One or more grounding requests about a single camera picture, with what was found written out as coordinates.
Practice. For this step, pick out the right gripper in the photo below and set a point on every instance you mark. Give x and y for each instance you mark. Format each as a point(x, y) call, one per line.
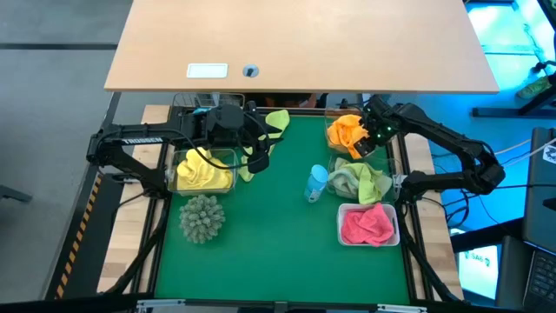
point(378, 121)

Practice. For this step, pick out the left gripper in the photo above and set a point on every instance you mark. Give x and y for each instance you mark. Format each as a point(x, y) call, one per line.
point(230, 128)

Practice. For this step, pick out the orange microfiber towel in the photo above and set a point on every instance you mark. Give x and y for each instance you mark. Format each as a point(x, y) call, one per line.
point(341, 132)
point(354, 151)

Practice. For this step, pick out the lime green microfiber towel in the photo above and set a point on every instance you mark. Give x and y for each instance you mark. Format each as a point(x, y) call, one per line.
point(273, 119)
point(369, 182)

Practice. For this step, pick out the sage green microfiber towel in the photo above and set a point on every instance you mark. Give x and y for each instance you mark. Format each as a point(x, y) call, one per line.
point(343, 182)

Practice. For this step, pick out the teal microfiber towel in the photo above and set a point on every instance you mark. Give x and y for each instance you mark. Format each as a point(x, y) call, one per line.
point(202, 111)

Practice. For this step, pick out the yellow waffle microfiber towel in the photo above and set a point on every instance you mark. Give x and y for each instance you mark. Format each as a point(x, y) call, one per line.
point(213, 180)

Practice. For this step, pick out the pink microfiber towel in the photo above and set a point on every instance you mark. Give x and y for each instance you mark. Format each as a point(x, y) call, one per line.
point(369, 226)

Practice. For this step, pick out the yellow fluffy microfiber towel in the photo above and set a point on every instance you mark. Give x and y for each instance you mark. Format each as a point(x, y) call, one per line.
point(193, 163)

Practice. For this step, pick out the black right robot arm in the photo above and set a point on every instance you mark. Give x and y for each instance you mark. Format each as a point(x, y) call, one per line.
point(456, 143)

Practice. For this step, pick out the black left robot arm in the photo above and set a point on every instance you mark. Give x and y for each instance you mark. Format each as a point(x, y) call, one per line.
point(143, 139)

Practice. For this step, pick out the light blue spray bottle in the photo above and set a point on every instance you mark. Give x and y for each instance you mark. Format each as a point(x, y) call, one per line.
point(316, 182)

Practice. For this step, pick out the light wooden desk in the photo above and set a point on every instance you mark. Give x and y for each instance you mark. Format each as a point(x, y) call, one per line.
point(304, 39)

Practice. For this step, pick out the green spiky ball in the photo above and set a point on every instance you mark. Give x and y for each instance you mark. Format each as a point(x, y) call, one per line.
point(202, 219)

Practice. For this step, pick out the black desk foot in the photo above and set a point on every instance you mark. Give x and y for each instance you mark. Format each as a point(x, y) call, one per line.
point(499, 111)

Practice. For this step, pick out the small monitor showing logo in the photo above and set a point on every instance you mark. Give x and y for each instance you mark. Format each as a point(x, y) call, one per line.
point(478, 269)

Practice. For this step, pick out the black laptop computer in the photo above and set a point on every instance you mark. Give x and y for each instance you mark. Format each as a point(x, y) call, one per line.
point(540, 195)

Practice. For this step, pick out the grey chair base leg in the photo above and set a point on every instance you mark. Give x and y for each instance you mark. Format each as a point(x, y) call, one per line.
point(15, 194)

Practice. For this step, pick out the silver aluminium bracket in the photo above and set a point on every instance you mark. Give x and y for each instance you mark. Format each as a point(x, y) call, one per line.
point(401, 308)
point(160, 304)

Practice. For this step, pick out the black table frame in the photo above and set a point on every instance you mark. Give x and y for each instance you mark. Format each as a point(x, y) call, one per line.
point(153, 261)

